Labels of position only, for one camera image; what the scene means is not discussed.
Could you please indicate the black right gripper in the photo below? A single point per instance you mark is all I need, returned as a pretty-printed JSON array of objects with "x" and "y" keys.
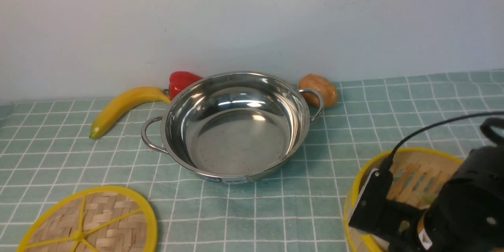
[{"x": 403, "y": 227}]

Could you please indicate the bamboo steamer basket yellow rim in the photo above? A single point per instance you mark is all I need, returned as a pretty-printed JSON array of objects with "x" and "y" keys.
[{"x": 418, "y": 176}]

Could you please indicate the woven bamboo steamer lid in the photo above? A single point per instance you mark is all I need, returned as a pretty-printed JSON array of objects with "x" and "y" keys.
[{"x": 99, "y": 219}]

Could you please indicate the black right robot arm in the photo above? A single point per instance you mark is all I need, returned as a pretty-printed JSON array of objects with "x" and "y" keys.
[{"x": 467, "y": 213}]

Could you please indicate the brown potato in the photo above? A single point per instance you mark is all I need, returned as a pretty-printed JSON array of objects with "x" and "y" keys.
[{"x": 323, "y": 86}]

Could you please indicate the red bell pepper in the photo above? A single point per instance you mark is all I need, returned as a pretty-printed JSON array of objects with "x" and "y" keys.
[{"x": 178, "y": 81}]

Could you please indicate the yellow banana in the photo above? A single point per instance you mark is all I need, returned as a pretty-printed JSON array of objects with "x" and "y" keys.
[{"x": 123, "y": 103}]

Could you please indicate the green checkered tablecloth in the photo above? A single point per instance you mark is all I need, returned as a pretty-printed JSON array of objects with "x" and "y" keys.
[{"x": 46, "y": 155}]

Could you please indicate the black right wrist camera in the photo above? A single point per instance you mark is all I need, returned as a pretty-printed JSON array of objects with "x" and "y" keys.
[{"x": 371, "y": 198}]

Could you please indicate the stainless steel two-handled pot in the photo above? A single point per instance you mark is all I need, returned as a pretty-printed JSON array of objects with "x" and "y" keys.
[{"x": 234, "y": 127}]

